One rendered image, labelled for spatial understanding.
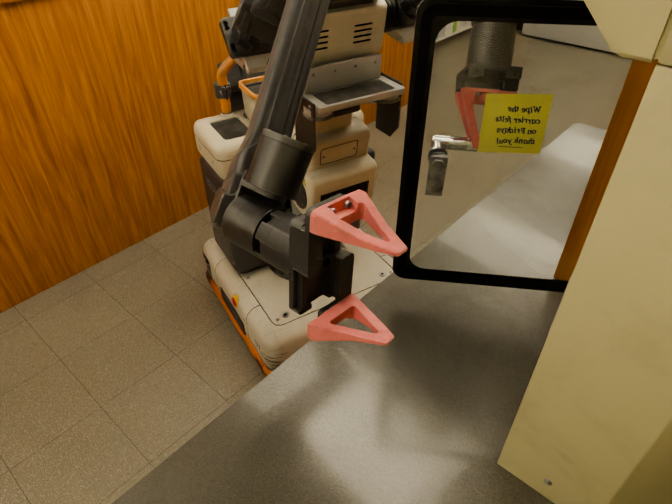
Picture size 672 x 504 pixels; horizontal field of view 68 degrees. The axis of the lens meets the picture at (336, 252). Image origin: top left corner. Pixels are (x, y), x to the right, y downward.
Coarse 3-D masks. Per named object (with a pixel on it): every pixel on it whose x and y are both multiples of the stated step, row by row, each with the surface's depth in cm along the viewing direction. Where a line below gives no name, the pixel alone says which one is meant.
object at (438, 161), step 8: (440, 152) 64; (432, 160) 63; (440, 160) 62; (432, 168) 64; (440, 168) 63; (432, 176) 64; (440, 176) 64; (432, 184) 65; (440, 184) 65; (432, 192) 66; (440, 192) 66
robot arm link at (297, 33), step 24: (288, 0) 63; (312, 0) 62; (288, 24) 61; (312, 24) 62; (288, 48) 60; (312, 48) 62; (288, 72) 60; (264, 96) 59; (288, 96) 60; (264, 120) 59; (288, 120) 60; (240, 168) 57
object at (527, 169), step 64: (448, 64) 57; (512, 64) 56; (576, 64) 55; (640, 64) 54; (448, 128) 62; (512, 128) 60; (576, 128) 59; (448, 192) 67; (512, 192) 66; (576, 192) 65; (448, 256) 74; (512, 256) 72; (576, 256) 71
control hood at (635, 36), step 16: (592, 0) 31; (608, 0) 30; (624, 0) 30; (640, 0) 29; (656, 0) 29; (592, 16) 31; (608, 16) 30; (624, 16) 30; (640, 16) 29; (656, 16) 29; (608, 32) 31; (624, 32) 30; (640, 32) 30; (656, 32) 29; (624, 48) 31; (640, 48) 30; (656, 48) 30
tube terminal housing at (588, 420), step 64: (640, 128) 32; (640, 192) 34; (640, 256) 36; (576, 320) 43; (640, 320) 39; (576, 384) 46; (640, 384) 41; (512, 448) 56; (576, 448) 50; (640, 448) 44
